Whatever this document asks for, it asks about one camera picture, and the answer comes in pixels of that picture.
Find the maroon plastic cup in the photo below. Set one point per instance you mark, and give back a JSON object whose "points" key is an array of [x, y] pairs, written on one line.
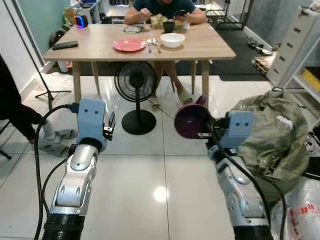
{"points": [[190, 120]]}

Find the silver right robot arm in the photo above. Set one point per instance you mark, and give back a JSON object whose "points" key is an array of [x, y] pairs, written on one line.
{"points": [[240, 195]]}

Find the black standing fan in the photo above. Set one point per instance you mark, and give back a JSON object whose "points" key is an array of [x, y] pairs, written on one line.
{"points": [[135, 82]]}

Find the green woven sack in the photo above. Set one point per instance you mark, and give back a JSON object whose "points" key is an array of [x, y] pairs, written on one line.
{"points": [[275, 145]]}

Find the light wooden table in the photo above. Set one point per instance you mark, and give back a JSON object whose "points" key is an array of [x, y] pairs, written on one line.
{"points": [[95, 45]]}

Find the pink round plate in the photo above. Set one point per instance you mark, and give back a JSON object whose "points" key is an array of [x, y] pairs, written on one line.
{"points": [[129, 45]]}

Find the thin black floor stand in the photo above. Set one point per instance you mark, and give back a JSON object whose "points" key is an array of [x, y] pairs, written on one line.
{"points": [[42, 80]]}

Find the small metal fork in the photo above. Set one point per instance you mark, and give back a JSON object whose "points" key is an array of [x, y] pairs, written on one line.
{"points": [[149, 46]]}

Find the black remote control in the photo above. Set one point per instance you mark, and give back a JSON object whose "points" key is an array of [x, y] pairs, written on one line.
{"points": [[65, 45]]}

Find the small metal spoon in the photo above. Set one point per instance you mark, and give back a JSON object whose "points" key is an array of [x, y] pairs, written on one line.
{"points": [[155, 43]]}

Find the person in black trousers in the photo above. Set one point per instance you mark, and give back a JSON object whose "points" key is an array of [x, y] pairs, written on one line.
{"points": [[15, 110]]}

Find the white ceramic bowl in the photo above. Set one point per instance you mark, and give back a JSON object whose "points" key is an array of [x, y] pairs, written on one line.
{"points": [[172, 40]]}

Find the black speaker with blue light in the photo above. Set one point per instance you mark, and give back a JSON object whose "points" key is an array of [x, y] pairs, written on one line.
{"points": [[81, 21]]}

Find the black mug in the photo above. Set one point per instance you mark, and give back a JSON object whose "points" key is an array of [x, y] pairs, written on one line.
{"points": [[169, 27]]}

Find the bowl of food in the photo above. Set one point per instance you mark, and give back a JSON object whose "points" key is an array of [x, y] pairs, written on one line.
{"points": [[158, 21]]}

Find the white drawer cabinet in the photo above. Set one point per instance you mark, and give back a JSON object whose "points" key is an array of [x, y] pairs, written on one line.
{"points": [[295, 45]]}

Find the black metal rack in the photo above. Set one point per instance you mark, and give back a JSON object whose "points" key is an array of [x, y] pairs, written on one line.
{"points": [[230, 15]]}

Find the clear plastic bag red print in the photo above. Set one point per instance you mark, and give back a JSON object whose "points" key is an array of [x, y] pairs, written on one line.
{"points": [[300, 212]]}

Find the dark smartphone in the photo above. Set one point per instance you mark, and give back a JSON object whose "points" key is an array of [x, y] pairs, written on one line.
{"points": [[181, 12]]}

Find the seated person in teal shirt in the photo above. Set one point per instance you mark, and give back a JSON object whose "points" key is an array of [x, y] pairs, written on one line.
{"points": [[160, 6]]}

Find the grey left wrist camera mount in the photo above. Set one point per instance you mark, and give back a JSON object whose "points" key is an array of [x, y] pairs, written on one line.
{"points": [[92, 122]]}

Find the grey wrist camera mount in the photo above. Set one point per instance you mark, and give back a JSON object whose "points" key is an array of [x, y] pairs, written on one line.
{"points": [[239, 129], [92, 122]]}

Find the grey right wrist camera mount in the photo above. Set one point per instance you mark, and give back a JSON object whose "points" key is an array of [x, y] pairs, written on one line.
{"points": [[239, 129]]}

